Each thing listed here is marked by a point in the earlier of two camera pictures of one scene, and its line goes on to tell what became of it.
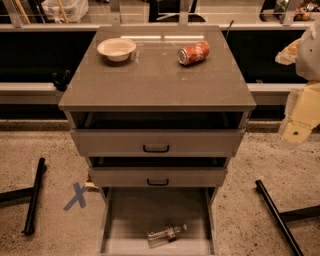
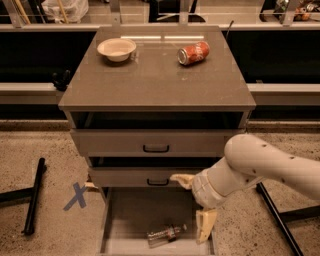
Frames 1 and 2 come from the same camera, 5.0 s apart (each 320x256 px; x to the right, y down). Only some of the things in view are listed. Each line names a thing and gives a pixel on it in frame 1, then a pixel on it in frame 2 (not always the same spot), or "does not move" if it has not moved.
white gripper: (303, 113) to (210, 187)
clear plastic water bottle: (158, 238) does not move
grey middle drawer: (158, 171) does not move
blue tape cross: (79, 196) does not move
